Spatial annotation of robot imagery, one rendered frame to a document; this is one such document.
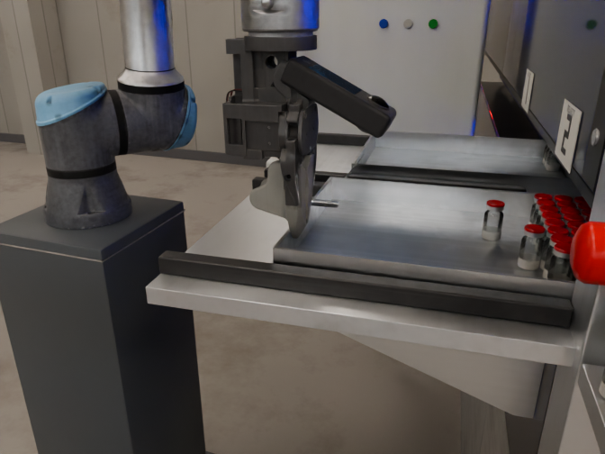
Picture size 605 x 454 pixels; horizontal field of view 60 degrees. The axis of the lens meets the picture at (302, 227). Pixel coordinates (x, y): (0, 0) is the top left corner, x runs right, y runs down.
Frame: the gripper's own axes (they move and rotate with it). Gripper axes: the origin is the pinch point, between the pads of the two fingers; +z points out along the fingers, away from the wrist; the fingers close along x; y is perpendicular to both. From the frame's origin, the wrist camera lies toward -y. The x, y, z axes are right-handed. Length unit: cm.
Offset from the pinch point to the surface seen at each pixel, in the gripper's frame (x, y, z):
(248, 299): 10.7, 2.5, 3.6
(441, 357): 2.6, -16.2, 12.6
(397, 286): 8.1, -11.3, 1.7
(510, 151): -54, -27, 3
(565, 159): -5.0, -26.4, -8.0
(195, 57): -335, 175, 9
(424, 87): -89, -8, -4
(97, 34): -342, 264, -6
